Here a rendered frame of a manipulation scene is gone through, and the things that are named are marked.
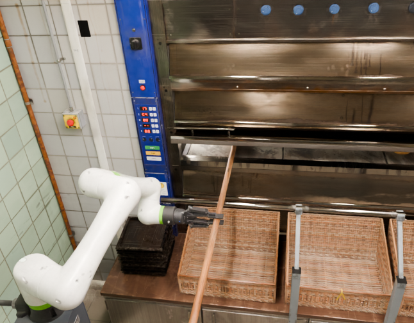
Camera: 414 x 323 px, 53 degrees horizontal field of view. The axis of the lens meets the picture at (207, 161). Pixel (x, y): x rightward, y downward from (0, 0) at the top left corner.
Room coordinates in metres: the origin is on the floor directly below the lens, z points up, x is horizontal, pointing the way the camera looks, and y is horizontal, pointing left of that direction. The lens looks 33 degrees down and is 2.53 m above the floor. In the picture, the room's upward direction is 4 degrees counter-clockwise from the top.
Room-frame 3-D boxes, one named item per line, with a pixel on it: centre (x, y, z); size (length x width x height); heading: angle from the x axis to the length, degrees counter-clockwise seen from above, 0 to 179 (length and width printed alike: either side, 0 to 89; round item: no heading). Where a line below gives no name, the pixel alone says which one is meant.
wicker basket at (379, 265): (1.65, -0.69, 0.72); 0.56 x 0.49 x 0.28; 78
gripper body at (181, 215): (1.56, 0.13, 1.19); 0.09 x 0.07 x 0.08; 77
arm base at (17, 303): (1.08, 0.72, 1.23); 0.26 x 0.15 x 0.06; 82
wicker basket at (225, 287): (1.77, -0.10, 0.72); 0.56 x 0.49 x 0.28; 77
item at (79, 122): (2.19, 0.76, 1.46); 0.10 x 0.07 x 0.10; 78
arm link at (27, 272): (1.07, 0.65, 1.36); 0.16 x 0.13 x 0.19; 59
